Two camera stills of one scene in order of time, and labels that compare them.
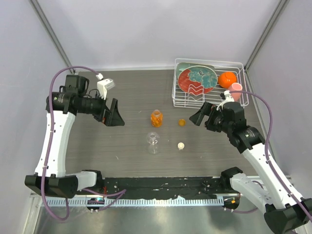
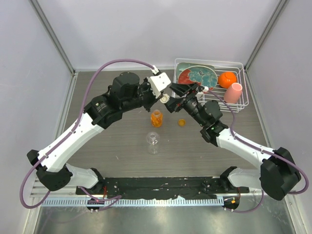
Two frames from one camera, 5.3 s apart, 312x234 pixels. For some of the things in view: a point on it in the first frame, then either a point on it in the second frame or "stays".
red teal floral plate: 197,80 stays
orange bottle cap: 182,122 stays
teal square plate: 180,66 stays
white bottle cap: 181,146 to 165,99
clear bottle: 152,139 stays
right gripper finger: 197,118 to 173,103
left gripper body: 103,115 to 146,96
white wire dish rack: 197,82 stays
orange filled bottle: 156,118 stays
